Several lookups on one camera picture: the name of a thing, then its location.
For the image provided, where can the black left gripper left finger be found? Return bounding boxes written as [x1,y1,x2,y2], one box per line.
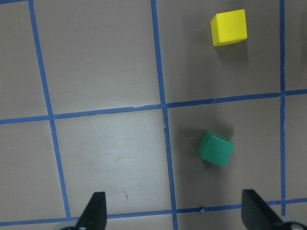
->
[74,192,107,230]

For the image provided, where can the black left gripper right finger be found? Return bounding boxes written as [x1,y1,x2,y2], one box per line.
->
[241,189,283,230]

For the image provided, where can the green wooden block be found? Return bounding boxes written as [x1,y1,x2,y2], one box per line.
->
[197,130,235,168]

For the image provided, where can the yellow wooden block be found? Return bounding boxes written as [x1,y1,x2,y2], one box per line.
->
[211,9,248,47]

